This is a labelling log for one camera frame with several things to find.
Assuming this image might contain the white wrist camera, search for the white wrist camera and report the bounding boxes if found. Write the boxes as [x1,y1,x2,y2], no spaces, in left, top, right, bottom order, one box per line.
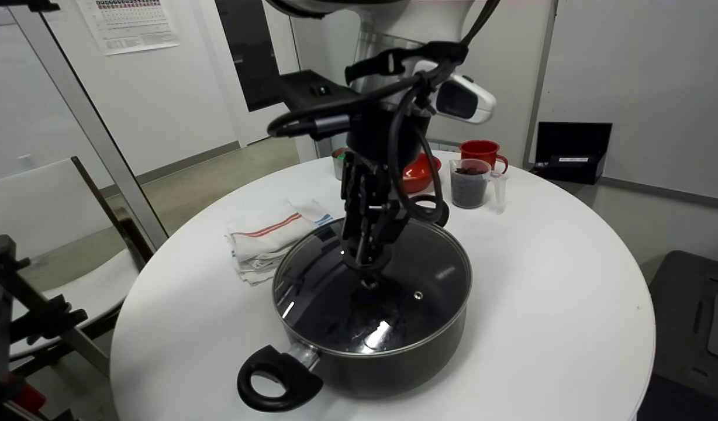
[432,72,500,126]

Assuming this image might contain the black panel stand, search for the black panel stand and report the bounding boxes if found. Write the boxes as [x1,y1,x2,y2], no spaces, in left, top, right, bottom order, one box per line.
[212,0,362,113]

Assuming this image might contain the black storage box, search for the black storage box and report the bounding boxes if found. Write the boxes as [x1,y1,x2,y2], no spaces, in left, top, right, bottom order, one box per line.
[637,248,718,421]

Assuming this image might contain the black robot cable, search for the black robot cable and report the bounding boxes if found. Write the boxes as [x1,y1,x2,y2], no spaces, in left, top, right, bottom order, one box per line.
[265,0,502,230]

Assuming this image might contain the grey metal pole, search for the grey metal pole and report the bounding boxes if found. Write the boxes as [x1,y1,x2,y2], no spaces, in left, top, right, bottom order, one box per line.
[7,3,170,253]

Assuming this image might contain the black open case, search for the black open case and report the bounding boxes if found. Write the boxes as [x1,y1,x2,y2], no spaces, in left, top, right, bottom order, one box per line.
[530,120,616,187]

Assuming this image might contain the black pot with loop handles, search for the black pot with loop handles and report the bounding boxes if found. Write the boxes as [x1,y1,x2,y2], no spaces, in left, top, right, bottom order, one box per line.
[234,214,476,415]

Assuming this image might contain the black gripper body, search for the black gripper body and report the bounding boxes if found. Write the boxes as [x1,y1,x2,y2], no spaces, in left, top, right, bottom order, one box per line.
[342,95,432,201]

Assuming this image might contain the white towel with red stripes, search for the white towel with red stripes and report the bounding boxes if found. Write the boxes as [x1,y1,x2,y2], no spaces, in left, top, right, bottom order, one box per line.
[223,201,340,288]

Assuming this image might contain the red bowl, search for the red bowl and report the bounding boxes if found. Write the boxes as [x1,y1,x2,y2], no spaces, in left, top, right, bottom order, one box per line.
[397,152,444,199]

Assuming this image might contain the clear measuring cup dark contents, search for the clear measuring cup dark contents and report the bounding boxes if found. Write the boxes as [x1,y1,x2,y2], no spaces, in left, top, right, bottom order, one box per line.
[446,157,509,216]

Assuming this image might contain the red cup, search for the red cup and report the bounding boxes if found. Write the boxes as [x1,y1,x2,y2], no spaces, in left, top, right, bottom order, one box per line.
[459,139,509,179]

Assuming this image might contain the black camera rig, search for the black camera rig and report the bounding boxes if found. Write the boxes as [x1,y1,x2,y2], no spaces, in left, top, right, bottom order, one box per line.
[0,231,89,421]

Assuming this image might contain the white wall poster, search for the white wall poster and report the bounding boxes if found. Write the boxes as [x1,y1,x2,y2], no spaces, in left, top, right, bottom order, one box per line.
[72,0,182,60]

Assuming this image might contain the glass pot lid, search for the glass pot lid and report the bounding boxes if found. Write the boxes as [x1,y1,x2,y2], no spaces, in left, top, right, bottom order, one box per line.
[271,216,474,360]

